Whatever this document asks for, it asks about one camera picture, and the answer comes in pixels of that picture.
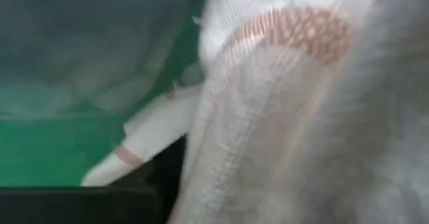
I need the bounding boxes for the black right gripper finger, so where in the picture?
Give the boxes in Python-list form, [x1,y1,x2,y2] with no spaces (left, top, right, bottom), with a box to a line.
[0,136,187,224]

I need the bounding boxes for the white towel red stripes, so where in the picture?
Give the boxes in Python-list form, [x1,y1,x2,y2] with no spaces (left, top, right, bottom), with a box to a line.
[80,0,429,224]

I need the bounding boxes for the clear plastic bin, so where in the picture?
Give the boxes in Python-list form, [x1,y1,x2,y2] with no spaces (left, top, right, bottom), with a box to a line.
[0,0,210,121]

